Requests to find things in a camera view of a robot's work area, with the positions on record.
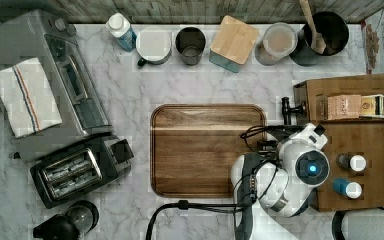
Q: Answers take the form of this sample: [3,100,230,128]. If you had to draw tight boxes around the blue spice shaker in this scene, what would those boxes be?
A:
[333,178,362,199]

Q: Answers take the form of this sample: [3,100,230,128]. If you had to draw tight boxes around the teal canister with wooden lid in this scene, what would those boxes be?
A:
[209,15,259,73]

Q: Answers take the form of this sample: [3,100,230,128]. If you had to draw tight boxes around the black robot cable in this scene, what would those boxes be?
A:
[145,125,281,240]

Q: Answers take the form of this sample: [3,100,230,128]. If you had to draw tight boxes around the blue white plastic bottle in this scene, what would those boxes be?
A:
[106,13,136,52]

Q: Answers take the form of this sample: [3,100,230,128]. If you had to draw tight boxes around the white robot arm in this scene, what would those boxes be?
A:
[231,97,330,240]

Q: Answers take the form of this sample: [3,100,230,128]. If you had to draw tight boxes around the black silver toaster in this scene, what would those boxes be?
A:
[30,134,134,209]

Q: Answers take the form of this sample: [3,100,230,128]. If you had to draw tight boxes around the striped white dish towel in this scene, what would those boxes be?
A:
[0,58,62,138]

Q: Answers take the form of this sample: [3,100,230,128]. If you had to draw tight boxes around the yellow green tea bag packets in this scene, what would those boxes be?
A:
[360,94,384,118]

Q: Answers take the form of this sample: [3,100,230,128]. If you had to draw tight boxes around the white lidded mug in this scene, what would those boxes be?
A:
[136,26,172,67]

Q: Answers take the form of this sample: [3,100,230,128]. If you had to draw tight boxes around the grey spice shaker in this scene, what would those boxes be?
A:
[336,153,367,172]

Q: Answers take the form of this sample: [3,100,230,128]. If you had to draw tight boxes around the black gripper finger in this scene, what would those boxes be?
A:
[281,97,291,125]

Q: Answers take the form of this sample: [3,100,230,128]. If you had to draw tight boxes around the grey metal cup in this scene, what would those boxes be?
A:
[175,27,206,66]

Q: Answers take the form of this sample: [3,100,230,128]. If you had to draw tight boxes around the brown tea bag packets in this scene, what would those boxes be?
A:
[327,95,361,120]

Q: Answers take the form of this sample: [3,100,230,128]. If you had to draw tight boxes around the wooden-top white drawer cabinet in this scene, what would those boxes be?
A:
[293,74,384,212]

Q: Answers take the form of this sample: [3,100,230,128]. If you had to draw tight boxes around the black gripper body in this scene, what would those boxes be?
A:
[257,125,304,155]

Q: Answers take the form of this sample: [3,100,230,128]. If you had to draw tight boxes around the wooden spoon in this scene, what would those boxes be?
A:
[299,0,326,54]

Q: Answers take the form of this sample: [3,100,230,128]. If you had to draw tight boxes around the large wooden cutting board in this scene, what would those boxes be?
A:
[150,104,266,198]

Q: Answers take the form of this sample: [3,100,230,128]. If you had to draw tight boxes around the silver toaster oven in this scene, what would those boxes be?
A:
[0,10,112,162]

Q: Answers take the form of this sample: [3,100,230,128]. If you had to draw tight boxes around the black coffee grinder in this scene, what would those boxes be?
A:
[33,200,99,240]

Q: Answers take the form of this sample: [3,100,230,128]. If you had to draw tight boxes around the black utensil crock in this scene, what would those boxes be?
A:
[290,11,349,67]

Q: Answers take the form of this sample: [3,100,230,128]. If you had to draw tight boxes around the clear jar with white lid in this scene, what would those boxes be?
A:
[255,22,298,66]

